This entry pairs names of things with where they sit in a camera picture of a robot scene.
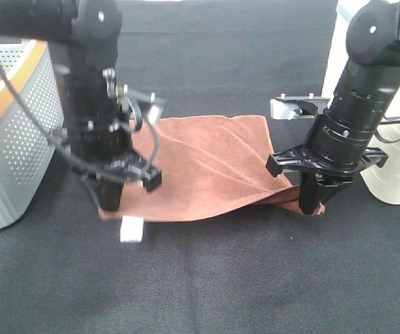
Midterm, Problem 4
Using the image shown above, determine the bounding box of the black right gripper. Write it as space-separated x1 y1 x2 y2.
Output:
266 145 388 215

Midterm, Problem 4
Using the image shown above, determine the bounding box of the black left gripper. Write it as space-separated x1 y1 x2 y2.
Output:
81 148 162 212

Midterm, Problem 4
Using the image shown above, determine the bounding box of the brown microfibre towel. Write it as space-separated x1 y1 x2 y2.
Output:
99 115 303 223

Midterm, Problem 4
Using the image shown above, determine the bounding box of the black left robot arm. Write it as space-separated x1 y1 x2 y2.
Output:
0 1 166 212

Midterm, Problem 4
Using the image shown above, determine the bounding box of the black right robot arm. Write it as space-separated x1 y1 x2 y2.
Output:
266 1 400 215

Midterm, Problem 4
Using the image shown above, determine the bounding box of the white basket with grey rim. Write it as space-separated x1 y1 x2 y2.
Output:
321 1 400 205

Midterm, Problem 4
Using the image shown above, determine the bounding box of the black fabric table mat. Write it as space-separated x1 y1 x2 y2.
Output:
0 1 400 333

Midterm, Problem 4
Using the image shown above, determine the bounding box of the grey basket with orange rim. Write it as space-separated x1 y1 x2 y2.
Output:
0 40 63 229

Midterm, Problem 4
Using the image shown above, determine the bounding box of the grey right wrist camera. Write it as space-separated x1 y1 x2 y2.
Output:
269 93 330 120

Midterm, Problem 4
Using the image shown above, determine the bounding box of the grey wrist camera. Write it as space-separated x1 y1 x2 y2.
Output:
124 89 167 125
269 93 330 120

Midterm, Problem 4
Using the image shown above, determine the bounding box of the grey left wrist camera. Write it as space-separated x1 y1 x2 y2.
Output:
124 89 167 125

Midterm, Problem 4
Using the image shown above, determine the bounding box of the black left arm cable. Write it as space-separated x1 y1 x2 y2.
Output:
0 20 160 184

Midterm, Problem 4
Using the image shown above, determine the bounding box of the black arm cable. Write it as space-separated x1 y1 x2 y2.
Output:
375 116 400 144
0 20 160 184

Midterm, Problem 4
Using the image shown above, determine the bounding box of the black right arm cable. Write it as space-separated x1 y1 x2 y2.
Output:
375 116 400 144

